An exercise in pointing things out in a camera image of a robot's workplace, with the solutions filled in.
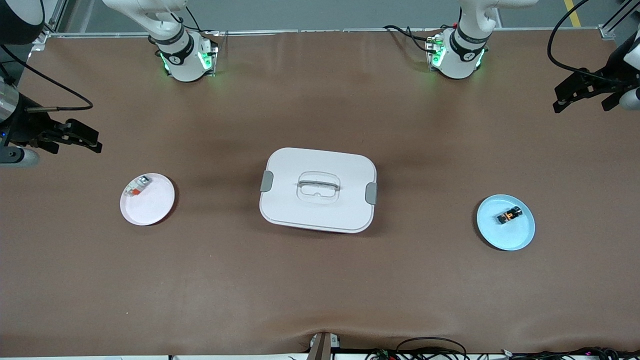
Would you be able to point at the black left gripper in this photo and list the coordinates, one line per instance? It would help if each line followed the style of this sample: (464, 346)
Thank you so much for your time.
(608, 80)

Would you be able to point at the white lidded storage box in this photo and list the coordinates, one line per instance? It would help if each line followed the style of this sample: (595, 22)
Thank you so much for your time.
(320, 165)

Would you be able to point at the black left camera bracket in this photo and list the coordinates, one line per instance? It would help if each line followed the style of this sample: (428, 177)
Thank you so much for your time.
(612, 101)

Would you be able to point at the white and red switch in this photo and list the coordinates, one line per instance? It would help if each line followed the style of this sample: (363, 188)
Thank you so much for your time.
(137, 186)

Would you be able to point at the aluminium table edge rail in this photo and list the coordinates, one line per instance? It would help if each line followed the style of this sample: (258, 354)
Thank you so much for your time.
(280, 32)

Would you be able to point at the aluminium frame profile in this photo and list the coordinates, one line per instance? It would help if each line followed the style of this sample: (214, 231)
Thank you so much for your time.
(42, 40)
(607, 32)

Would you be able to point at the pink round plate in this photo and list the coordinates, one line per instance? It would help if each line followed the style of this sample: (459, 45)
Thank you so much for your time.
(150, 207)

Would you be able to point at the orange and black switch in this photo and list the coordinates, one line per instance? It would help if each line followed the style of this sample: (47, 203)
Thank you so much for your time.
(509, 216)

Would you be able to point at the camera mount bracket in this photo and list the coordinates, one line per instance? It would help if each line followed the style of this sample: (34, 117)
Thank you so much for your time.
(320, 350)

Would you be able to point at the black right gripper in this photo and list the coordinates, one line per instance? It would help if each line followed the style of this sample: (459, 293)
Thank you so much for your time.
(28, 127)

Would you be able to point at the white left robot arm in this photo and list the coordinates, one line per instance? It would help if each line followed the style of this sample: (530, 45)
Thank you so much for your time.
(457, 57)

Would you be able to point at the blue round plate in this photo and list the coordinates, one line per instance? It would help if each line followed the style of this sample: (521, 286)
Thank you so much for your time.
(505, 235)

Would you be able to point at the brown table mat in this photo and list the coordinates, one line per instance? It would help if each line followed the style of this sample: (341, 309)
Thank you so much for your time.
(320, 290)

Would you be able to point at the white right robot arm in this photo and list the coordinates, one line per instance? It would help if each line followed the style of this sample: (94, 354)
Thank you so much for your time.
(182, 62)

